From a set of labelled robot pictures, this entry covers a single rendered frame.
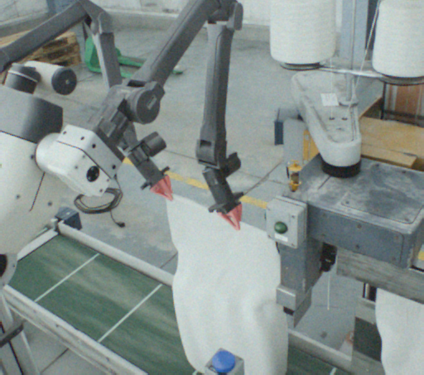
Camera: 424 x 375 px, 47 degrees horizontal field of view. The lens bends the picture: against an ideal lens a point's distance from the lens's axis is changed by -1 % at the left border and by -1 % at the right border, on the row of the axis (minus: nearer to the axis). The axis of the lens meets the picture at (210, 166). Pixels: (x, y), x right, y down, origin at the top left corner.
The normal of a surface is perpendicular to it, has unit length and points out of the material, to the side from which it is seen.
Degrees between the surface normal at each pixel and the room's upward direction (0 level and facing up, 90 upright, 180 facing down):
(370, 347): 90
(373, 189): 0
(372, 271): 90
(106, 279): 0
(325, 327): 0
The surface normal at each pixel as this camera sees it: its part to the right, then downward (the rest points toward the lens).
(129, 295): -0.08, -0.87
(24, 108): -0.50, -0.22
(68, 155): -0.36, -0.54
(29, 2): 0.80, 0.23
